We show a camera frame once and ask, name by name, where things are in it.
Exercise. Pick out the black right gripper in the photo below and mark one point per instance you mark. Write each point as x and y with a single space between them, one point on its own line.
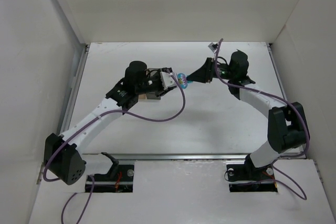
208 66

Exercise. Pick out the round teal printed lego tile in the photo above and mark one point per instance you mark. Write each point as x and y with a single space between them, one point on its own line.
182 78

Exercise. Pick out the left aluminium rail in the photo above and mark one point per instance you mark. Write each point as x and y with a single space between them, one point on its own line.
72 95

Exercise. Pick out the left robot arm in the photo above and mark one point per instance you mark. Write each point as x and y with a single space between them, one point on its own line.
117 102

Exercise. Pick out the front aluminium rail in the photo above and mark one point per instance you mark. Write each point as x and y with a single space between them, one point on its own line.
178 157

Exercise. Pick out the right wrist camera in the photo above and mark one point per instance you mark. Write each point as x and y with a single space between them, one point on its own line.
213 47

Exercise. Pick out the aluminium table edge rail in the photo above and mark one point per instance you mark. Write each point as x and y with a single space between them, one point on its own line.
287 64

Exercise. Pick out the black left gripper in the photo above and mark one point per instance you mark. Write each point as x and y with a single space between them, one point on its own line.
159 92

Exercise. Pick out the smoky grey transparent container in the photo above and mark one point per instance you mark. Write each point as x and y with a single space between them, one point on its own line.
152 96

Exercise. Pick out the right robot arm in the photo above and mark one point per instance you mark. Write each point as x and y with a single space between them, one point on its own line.
287 126

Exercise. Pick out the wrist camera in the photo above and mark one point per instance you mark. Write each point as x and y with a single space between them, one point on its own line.
213 47
168 79

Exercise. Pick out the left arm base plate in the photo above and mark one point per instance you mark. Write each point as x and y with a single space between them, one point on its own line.
119 181

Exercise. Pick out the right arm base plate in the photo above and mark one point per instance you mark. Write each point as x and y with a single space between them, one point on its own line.
243 179

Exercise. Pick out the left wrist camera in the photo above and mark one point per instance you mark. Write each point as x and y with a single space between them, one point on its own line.
168 79

